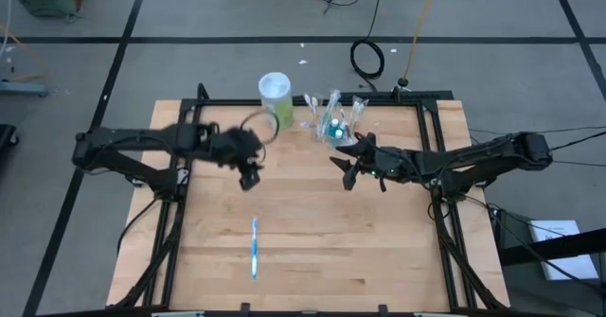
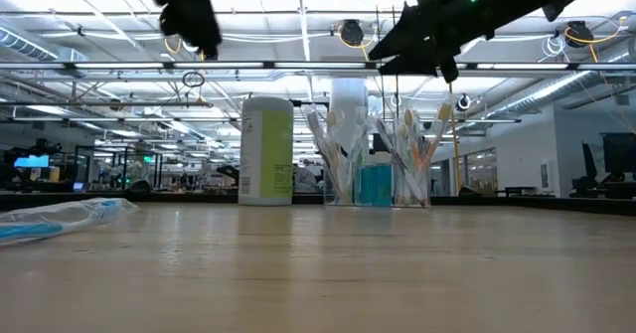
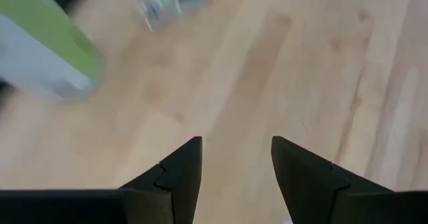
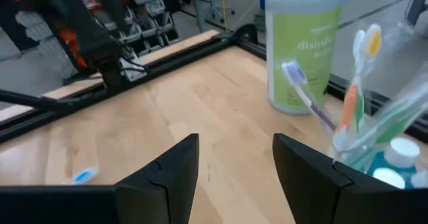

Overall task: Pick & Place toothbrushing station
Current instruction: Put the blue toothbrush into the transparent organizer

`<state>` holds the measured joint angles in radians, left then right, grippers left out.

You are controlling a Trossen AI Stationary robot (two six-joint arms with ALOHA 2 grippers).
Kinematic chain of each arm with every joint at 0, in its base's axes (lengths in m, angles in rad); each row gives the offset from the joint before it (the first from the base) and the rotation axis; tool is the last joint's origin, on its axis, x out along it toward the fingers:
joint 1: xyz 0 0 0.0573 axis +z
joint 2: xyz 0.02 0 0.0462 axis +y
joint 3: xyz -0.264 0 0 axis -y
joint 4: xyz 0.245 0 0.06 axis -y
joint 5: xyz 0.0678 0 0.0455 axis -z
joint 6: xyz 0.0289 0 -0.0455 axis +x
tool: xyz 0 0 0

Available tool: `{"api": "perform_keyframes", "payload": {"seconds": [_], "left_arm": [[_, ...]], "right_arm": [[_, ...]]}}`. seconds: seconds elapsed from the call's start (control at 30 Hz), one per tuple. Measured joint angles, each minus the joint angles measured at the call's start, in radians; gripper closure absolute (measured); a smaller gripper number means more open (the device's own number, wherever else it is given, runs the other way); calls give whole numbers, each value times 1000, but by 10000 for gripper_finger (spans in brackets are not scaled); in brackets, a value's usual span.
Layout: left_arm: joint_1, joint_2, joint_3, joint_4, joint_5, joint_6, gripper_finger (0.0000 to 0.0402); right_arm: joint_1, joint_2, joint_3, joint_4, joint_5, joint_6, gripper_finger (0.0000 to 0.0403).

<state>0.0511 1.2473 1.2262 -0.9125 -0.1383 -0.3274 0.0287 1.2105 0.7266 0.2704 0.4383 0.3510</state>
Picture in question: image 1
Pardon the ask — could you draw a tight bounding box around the yellow floor cable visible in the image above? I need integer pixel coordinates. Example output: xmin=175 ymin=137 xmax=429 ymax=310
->
xmin=403 ymin=0 xmax=441 ymax=80

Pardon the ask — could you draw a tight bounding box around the white green wipes canister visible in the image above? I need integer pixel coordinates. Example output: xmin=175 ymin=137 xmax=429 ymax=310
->
xmin=258 ymin=71 xmax=294 ymax=132

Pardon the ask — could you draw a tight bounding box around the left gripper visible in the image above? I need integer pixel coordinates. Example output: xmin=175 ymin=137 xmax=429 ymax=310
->
xmin=204 ymin=123 xmax=265 ymax=192

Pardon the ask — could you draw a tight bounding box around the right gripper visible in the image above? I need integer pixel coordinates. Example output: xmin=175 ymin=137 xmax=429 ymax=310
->
xmin=330 ymin=133 xmax=416 ymax=191

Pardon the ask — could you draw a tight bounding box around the black metal beam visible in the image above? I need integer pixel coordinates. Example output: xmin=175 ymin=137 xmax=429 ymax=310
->
xmin=499 ymin=229 xmax=606 ymax=266

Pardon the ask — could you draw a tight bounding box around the black floor object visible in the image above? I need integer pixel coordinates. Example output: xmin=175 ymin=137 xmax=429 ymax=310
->
xmin=0 ymin=123 xmax=20 ymax=165

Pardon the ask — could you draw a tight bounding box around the clear plastic cup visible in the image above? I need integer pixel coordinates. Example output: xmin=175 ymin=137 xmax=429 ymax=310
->
xmin=310 ymin=89 xmax=369 ymax=149

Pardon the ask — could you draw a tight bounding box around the grey blue floor rail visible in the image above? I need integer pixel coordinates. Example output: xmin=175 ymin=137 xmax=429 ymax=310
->
xmin=0 ymin=80 xmax=51 ymax=97

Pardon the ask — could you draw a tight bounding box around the black coiled floor cable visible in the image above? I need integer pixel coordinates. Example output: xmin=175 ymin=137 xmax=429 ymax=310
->
xmin=349 ymin=0 xmax=385 ymax=91

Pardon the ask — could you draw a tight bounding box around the white paper booklet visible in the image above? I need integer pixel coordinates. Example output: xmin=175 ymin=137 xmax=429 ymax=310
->
xmin=528 ymin=220 xmax=600 ymax=281

